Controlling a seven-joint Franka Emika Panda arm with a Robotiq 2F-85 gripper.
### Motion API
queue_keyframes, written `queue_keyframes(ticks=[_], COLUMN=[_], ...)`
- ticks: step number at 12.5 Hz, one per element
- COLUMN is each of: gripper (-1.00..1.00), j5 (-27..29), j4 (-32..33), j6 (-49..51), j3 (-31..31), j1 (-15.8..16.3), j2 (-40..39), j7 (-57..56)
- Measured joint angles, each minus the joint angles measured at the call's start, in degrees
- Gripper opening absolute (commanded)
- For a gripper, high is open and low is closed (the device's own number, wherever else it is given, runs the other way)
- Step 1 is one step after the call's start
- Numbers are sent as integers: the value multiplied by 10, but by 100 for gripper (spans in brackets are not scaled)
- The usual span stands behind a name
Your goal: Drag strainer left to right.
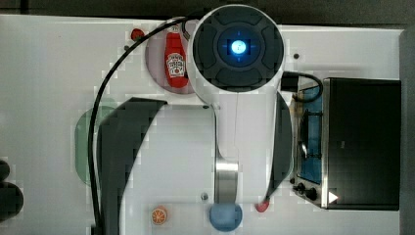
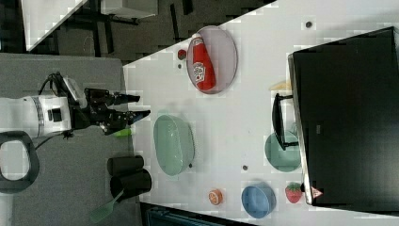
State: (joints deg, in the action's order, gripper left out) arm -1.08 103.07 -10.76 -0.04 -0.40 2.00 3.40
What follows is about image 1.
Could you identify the green perforated strainer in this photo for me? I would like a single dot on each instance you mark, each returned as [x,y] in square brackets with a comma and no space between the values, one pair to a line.
[81,147]

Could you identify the dark cylindrical robot base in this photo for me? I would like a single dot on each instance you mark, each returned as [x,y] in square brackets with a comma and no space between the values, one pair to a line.
[11,196]

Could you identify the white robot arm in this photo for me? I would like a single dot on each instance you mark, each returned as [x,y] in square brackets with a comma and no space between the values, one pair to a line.
[208,162]

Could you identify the red ketchup bottle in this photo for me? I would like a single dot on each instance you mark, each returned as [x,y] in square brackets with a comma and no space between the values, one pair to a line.
[174,59]

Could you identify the grey round plate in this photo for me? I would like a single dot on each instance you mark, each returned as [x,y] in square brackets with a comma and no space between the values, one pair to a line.
[154,56]

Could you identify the blue cup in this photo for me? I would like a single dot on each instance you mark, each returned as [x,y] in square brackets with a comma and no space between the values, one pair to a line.
[225,217]

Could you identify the large red strawberry toy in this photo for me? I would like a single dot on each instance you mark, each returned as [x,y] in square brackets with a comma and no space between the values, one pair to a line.
[262,206]

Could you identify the small red strawberry toy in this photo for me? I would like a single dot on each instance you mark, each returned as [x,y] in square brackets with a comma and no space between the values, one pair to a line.
[137,34]

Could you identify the orange slice toy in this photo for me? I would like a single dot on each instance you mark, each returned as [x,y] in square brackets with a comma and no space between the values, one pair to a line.
[159,215]

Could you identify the black toaster oven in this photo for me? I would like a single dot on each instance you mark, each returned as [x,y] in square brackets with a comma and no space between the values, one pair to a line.
[347,144]

